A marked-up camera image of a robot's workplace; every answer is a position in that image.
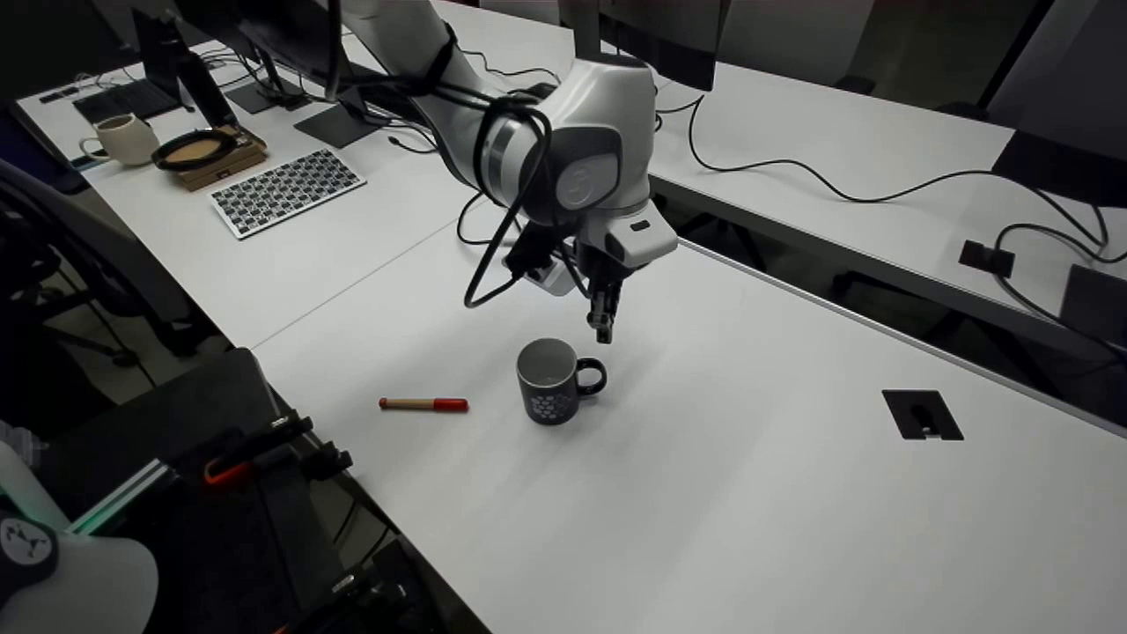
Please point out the black desk pad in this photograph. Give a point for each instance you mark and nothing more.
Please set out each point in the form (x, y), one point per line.
(338, 126)
(125, 101)

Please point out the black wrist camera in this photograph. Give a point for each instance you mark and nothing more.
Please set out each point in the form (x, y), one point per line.
(533, 249)

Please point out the black round plate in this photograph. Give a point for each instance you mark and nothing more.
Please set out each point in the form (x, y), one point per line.
(195, 150)

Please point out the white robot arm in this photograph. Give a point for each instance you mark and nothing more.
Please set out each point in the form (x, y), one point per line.
(601, 119)

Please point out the grey office chair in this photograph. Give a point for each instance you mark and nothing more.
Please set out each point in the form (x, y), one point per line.
(796, 38)

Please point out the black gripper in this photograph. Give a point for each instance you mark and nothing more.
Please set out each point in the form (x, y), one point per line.
(602, 269)

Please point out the black square desk port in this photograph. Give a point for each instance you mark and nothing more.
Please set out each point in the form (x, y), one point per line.
(922, 416)

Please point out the cream mug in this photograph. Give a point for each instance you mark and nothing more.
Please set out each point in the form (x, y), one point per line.
(128, 141)

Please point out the red and tan marker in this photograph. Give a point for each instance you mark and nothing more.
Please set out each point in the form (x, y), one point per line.
(446, 408)

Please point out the dark patterned mug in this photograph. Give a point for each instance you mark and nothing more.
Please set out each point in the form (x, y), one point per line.
(547, 393)

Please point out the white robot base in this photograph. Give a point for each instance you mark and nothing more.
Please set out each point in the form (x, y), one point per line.
(83, 585)

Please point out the checkerboard calibration board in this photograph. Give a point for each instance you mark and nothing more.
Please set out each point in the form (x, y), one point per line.
(288, 194)

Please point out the black rectangular desk hub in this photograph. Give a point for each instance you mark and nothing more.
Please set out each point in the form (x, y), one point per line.
(985, 260)

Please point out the grey monitor with stand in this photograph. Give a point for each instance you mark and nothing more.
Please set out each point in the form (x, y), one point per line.
(1070, 93)

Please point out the dark monitor with pole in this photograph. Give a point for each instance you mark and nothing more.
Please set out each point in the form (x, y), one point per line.
(655, 48)

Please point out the black office chair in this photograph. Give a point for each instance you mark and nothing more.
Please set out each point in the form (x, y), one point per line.
(71, 260)

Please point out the grey aluminium rail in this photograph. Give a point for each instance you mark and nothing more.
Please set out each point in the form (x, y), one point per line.
(117, 498)

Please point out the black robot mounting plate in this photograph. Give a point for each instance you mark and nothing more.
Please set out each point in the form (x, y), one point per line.
(222, 552)

